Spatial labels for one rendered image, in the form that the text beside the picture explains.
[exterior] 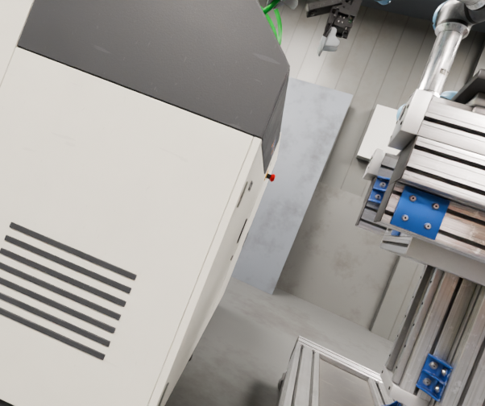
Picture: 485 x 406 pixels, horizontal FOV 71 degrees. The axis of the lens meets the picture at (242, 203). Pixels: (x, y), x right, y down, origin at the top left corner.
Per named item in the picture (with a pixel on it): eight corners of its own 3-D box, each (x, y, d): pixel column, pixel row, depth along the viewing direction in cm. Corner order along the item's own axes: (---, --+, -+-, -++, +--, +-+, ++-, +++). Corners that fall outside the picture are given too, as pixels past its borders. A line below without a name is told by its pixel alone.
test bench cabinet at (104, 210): (121, 495, 70) (262, 138, 69) (-117, 381, 74) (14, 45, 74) (194, 353, 140) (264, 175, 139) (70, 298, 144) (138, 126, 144)
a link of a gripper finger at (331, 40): (334, 55, 107) (345, 28, 107) (317, 49, 107) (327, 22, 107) (332, 60, 110) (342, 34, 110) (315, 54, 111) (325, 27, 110)
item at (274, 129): (262, 142, 74) (289, 74, 73) (243, 135, 74) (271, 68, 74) (264, 174, 135) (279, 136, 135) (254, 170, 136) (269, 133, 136)
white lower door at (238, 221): (147, 441, 72) (264, 144, 72) (137, 437, 72) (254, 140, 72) (204, 333, 137) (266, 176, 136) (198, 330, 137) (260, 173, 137)
